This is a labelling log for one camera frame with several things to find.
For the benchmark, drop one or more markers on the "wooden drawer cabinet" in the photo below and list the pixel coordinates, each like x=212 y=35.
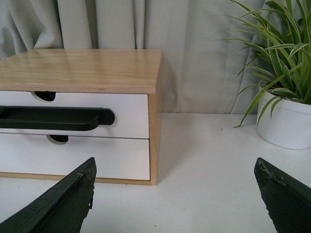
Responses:
x=49 y=71

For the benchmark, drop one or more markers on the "white drawer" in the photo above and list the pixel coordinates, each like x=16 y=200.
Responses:
x=130 y=110
x=36 y=154

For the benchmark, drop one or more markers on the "green spider plant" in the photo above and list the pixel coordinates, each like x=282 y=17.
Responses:
x=282 y=60

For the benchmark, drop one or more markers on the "black drawer handle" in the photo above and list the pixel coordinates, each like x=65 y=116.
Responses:
x=54 y=118

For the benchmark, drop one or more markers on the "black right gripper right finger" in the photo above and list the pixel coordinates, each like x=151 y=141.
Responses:
x=287 y=200

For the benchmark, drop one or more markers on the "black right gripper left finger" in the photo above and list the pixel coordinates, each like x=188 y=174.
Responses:
x=61 y=209

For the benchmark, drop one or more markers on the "white plant pot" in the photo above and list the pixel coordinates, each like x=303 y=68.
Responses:
x=284 y=123

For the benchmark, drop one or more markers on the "grey curtain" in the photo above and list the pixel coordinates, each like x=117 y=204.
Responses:
x=202 y=55

